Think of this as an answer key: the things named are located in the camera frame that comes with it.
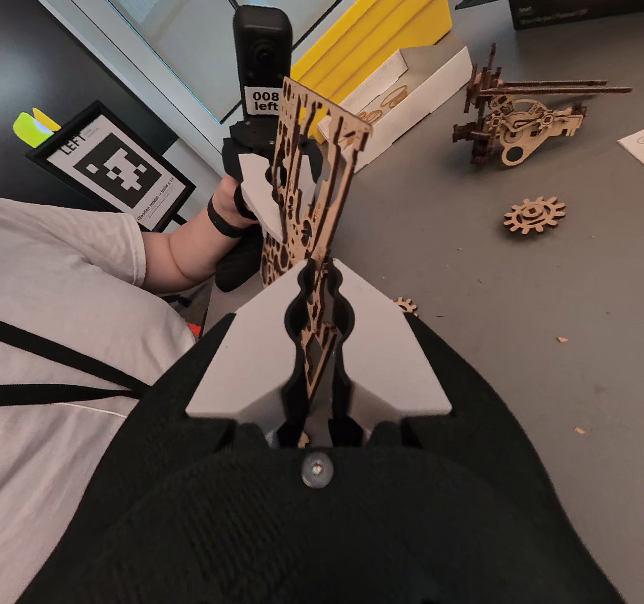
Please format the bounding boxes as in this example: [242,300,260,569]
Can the partly built wooden model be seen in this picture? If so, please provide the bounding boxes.
[452,43,634,167]

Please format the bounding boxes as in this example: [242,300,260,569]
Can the person's white garment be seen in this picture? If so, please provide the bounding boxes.
[0,199,202,600]

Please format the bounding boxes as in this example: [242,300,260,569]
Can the black lanyard strap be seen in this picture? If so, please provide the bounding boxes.
[0,320,152,406]

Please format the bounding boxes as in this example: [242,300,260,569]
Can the laser-cut wooden parts sheet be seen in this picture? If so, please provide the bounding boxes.
[259,77,374,449]

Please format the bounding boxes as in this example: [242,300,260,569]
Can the yellow plastic bin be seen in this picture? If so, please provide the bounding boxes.
[291,0,452,107]

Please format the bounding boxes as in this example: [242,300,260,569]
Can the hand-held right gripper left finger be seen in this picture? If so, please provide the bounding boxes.
[185,258,314,449]

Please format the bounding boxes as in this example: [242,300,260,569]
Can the person's left hand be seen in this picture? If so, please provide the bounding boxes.
[214,175,250,223]

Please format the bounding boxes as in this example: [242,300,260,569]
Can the open instruction booklet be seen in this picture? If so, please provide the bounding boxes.
[616,128,644,166]

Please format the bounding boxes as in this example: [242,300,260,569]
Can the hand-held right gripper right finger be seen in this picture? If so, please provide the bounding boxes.
[328,257,452,430]

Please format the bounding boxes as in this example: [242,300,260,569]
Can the white box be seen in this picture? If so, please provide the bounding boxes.
[317,45,474,174]

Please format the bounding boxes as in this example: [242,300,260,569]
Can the small thick wooden gear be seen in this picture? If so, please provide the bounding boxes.
[504,197,567,235]

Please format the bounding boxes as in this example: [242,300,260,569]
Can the black wristband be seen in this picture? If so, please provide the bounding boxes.
[207,194,246,238]

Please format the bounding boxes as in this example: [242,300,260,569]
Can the black framed marker sign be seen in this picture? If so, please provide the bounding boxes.
[25,101,197,232]

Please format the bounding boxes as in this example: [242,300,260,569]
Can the neon yellow sticky notes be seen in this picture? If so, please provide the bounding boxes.
[12,107,61,149]

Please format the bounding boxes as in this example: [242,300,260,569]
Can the person's left forearm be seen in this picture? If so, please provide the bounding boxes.
[143,212,237,295]

